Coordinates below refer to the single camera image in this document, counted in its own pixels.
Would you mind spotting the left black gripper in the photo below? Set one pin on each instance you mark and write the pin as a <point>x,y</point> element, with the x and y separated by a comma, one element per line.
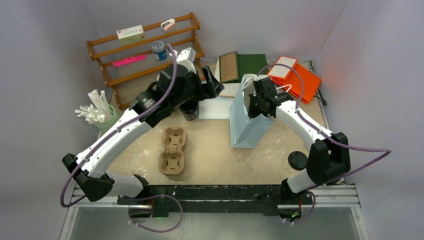
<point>214,86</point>

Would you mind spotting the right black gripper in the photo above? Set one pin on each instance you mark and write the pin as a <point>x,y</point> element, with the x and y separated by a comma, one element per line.
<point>252,112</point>

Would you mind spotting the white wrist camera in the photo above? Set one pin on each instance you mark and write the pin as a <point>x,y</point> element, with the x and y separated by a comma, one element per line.
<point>186,58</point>
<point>257,78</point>

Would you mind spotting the white green box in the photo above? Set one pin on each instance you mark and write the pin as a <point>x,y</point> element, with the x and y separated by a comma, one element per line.
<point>131,35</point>

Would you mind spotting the green straw holder cup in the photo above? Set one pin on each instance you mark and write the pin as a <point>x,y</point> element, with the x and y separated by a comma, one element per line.
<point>105,126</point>

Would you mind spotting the green paper bag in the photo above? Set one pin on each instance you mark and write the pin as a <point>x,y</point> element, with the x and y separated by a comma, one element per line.
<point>233,66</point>

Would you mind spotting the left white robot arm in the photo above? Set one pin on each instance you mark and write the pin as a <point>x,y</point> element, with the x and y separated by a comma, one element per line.
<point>89,168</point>

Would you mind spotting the white wrapped straws bundle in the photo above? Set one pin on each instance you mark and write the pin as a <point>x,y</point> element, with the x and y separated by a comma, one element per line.
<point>99,111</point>

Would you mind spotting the light blue paper bag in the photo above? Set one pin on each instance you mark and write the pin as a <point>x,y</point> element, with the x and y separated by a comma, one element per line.
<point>246,132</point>

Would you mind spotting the blue white jar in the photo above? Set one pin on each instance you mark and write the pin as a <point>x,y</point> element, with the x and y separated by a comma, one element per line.
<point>159,50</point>

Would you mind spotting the orange paper bag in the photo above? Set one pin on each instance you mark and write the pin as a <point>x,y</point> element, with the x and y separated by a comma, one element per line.
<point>284,76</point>

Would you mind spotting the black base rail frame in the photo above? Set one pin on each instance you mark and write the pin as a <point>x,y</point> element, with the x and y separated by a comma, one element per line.
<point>265,199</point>

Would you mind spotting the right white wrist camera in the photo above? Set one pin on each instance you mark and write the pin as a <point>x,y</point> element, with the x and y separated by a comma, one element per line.
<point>257,78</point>

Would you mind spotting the black paper coffee cup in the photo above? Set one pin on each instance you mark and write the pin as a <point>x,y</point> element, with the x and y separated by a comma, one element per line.
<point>189,109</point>

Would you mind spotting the cream kraft paper bag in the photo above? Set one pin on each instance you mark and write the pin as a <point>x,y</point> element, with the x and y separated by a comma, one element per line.
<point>230,89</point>

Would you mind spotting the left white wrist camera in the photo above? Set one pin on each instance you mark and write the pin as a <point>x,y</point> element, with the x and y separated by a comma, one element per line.
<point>186,58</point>

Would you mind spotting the white pink clip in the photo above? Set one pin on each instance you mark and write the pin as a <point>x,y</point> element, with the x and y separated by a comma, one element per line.
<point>168,25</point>

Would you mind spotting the brown pulp cup carrier stack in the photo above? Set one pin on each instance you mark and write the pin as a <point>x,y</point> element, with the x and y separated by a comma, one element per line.
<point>172,160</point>

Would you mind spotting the pink highlighter marker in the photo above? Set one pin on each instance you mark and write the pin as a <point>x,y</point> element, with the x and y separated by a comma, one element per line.
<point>128,60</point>

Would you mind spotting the black coffee cup lid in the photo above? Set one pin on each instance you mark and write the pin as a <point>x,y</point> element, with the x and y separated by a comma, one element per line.
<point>297,160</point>

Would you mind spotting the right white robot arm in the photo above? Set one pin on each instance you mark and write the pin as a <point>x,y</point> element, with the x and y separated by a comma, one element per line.
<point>327,160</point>

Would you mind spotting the wooden shelf rack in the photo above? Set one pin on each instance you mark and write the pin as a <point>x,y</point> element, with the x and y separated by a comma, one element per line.
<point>123,80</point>

